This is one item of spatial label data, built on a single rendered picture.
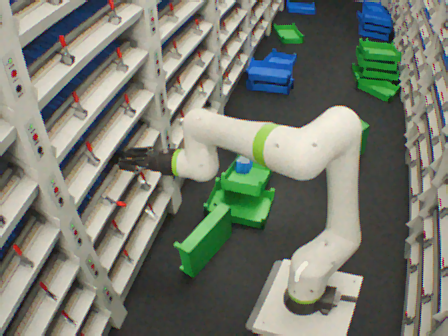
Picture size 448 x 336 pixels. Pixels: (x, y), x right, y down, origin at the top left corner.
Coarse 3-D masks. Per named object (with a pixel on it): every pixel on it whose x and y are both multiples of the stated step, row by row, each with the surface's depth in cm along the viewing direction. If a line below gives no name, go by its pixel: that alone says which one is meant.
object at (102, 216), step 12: (144, 120) 169; (156, 120) 168; (156, 132) 171; (144, 144) 165; (120, 180) 151; (96, 192) 144; (108, 192) 146; (120, 192) 148; (96, 216) 138; (108, 216) 142; (96, 228) 135
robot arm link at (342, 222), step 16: (336, 112) 105; (352, 112) 106; (336, 128) 101; (352, 128) 103; (336, 144) 100; (352, 144) 105; (336, 160) 109; (352, 160) 109; (336, 176) 112; (352, 176) 112; (336, 192) 116; (352, 192) 115; (336, 208) 119; (352, 208) 118; (336, 224) 122; (352, 224) 121; (336, 240) 123; (352, 240) 124
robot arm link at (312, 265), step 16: (320, 240) 124; (304, 256) 119; (320, 256) 119; (336, 256) 120; (304, 272) 116; (320, 272) 116; (288, 288) 128; (304, 288) 120; (320, 288) 121; (304, 304) 127
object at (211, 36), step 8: (208, 0) 198; (200, 8) 202; (208, 8) 201; (216, 16) 208; (208, 40) 215; (216, 56) 223; (216, 64) 226; (216, 72) 229; (216, 88) 236; (216, 96) 240
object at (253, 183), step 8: (232, 168) 222; (256, 168) 229; (264, 168) 228; (224, 176) 203; (232, 176) 219; (240, 176) 219; (248, 176) 220; (256, 176) 220; (264, 176) 221; (224, 184) 205; (232, 184) 203; (240, 184) 202; (248, 184) 201; (256, 184) 212; (264, 184) 206; (240, 192) 204; (248, 192) 202; (256, 192) 201
